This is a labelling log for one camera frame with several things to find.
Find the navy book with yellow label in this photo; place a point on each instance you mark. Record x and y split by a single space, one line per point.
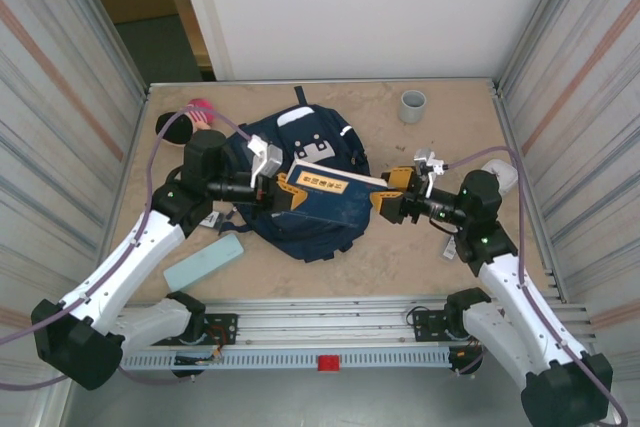
330 207

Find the navy blue backpack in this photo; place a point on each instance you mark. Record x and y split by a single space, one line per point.
305 242

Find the small black card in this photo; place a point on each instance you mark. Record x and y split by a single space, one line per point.
212 219

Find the light blue pencil case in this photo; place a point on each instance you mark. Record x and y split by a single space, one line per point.
205 262

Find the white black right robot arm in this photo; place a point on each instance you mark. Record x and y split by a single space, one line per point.
510 287

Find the white square container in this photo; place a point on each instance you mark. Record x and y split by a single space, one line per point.
505 169

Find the plush doll pink striped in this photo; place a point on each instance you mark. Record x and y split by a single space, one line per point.
175 133

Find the grey cup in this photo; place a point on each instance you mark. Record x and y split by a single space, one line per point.
412 112

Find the red block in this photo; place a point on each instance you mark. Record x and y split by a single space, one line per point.
329 363

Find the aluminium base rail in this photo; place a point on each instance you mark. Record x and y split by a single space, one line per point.
325 317

